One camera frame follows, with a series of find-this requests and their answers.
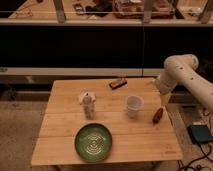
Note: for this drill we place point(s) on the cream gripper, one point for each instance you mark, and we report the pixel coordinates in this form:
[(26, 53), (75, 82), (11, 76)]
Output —
[(159, 113)]

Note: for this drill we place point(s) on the translucent plastic cup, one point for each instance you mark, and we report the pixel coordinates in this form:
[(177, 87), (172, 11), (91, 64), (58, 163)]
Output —
[(133, 105)]

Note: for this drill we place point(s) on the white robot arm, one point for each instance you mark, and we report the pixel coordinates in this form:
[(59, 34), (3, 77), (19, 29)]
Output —
[(180, 69)]

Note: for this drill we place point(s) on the dark object on shelf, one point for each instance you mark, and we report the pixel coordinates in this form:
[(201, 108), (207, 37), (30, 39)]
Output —
[(79, 9)]

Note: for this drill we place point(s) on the blue-grey power box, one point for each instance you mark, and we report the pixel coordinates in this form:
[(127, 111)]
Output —
[(199, 134)]

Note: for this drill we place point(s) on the green ceramic bowl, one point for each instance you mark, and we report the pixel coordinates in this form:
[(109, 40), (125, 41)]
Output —
[(93, 142)]

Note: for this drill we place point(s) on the red tray on shelf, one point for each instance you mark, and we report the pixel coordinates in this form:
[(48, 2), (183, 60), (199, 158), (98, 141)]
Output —
[(133, 9)]

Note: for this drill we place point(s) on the small dark wooden box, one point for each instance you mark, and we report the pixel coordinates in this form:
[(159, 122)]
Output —
[(117, 83)]

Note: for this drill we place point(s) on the wooden table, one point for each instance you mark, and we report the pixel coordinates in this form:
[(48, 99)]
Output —
[(134, 139)]

